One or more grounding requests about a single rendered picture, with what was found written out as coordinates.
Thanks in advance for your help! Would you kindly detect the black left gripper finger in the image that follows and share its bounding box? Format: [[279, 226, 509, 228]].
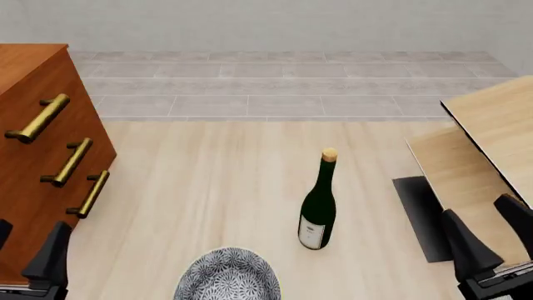
[[0, 217, 14, 252], [21, 220, 73, 291]]

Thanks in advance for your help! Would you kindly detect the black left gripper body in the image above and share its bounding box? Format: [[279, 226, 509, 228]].
[[0, 282, 70, 300]]

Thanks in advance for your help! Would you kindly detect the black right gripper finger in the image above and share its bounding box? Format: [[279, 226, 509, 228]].
[[493, 192, 533, 263], [441, 207, 506, 283]]

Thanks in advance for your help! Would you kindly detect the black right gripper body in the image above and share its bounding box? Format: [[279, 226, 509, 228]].
[[456, 257, 533, 300]]

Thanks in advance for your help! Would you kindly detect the pale wooden wine rack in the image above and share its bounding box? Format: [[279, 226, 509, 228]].
[[392, 74, 533, 264]]

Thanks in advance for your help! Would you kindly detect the dark green wine bottle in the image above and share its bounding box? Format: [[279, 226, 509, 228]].
[[296, 147, 339, 251]]

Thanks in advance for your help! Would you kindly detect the wooden cabinet red-brown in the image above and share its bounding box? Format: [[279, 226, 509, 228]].
[[0, 42, 118, 286]]

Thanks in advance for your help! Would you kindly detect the patterned grey white bowl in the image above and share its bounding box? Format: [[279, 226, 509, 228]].
[[172, 246, 282, 300]]

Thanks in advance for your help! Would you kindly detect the brass cabinet handle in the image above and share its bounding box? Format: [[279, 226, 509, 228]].
[[4, 92, 72, 145], [39, 137, 95, 189], [66, 169, 112, 220]]

